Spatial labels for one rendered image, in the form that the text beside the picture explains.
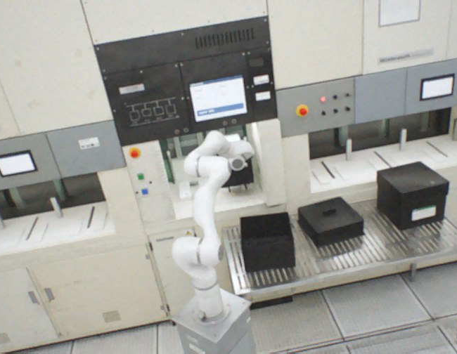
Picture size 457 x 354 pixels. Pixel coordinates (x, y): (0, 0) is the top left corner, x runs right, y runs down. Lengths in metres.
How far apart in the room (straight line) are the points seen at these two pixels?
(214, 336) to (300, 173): 1.11
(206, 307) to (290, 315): 1.17
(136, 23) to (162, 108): 0.44
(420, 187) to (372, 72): 0.67
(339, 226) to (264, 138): 0.64
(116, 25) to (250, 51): 0.68
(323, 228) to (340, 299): 0.93
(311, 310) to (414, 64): 1.72
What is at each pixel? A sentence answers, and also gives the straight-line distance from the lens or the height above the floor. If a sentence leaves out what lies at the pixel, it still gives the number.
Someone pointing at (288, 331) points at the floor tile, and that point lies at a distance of 3.08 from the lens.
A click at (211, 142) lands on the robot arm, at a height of 1.49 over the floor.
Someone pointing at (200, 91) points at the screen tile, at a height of 1.63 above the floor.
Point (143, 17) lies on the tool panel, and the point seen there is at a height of 2.04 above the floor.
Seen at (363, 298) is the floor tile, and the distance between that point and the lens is 3.30.
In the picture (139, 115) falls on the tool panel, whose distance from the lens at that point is 2.40.
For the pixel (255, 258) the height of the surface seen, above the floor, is 0.84.
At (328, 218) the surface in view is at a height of 0.86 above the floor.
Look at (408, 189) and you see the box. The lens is 2.53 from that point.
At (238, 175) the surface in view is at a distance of 2.67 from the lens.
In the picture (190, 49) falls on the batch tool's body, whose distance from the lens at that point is 2.31.
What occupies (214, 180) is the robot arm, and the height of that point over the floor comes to 1.38.
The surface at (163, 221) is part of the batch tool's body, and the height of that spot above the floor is 0.87.
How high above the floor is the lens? 2.31
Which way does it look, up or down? 29 degrees down
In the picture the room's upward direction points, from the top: 9 degrees counter-clockwise
